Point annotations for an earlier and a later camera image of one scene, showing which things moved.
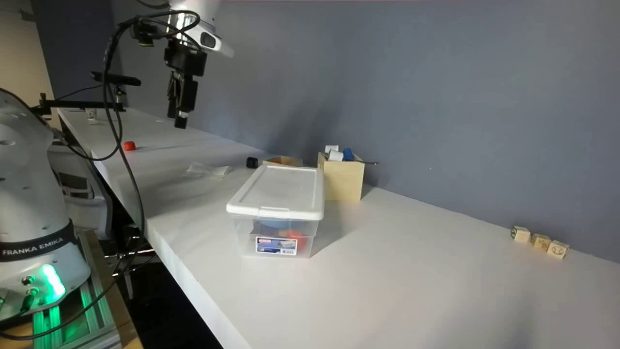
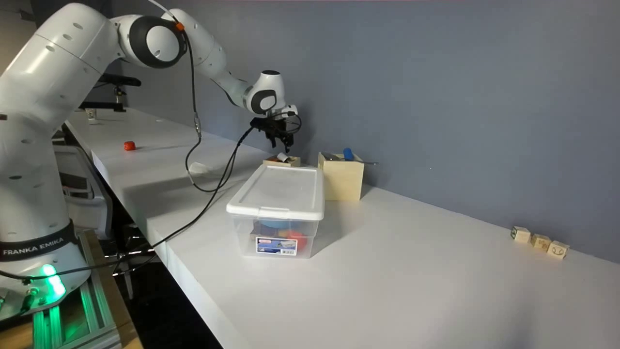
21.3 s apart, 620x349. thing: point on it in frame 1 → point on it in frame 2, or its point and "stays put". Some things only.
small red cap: (130, 146) stays put
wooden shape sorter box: (343, 179) stays put
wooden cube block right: (556, 249) stays put
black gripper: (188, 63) → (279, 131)
